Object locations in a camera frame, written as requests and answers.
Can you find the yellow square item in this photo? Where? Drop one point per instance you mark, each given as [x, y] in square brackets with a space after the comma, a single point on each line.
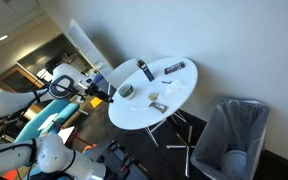
[96, 102]

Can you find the white leaning panel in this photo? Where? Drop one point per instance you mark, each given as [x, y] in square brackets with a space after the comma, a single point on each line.
[85, 43]

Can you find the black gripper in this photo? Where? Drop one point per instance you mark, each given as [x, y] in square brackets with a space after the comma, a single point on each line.
[93, 90]

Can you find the crumpled clear plastic wrap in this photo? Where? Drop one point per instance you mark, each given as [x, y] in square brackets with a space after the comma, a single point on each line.
[173, 88]

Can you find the white paper sheet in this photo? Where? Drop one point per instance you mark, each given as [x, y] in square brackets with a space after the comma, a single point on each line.
[66, 134]
[48, 121]

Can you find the white container inside bin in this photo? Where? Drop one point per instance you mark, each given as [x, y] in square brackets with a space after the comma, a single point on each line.
[234, 165]

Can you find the brown torn wrapper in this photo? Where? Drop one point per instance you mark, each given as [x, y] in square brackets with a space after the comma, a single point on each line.
[158, 107]

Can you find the black equipment cart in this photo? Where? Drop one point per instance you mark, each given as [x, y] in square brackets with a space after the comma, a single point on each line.
[120, 163]

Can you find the teal chair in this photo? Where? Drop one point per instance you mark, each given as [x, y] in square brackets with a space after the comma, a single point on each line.
[54, 110]

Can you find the blue pasta box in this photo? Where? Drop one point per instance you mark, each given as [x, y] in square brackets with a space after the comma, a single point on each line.
[146, 70]

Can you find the white plastic spoon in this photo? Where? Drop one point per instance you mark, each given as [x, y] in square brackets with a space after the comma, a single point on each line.
[139, 108]

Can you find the grey trash bin with liner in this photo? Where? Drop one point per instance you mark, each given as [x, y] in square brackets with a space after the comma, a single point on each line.
[237, 126]

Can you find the round ceiling light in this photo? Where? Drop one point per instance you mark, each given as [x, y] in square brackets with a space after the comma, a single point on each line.
[3, 37]

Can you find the small clear cup of grains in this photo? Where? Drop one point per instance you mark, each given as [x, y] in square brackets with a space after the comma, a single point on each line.
[153, 96]

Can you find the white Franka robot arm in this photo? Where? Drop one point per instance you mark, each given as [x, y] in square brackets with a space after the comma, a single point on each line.
[4, 100]

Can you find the metal table legs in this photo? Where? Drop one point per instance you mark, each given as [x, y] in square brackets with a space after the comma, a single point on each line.
[186, 156]

